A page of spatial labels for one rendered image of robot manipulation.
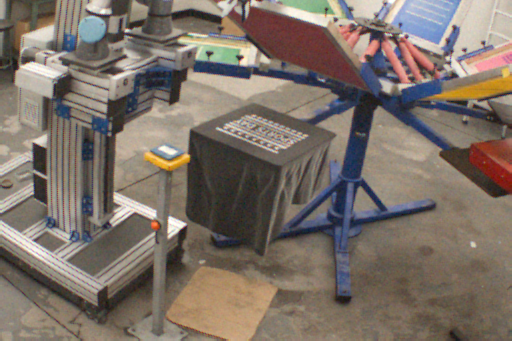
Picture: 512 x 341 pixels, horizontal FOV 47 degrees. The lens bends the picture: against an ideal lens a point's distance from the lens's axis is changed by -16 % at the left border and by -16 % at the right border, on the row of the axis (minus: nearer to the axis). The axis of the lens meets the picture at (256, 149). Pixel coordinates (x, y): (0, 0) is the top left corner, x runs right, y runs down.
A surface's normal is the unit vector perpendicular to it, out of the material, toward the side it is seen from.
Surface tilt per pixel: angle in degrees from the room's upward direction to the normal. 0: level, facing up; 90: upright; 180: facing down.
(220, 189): 92
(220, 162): 93
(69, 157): 90
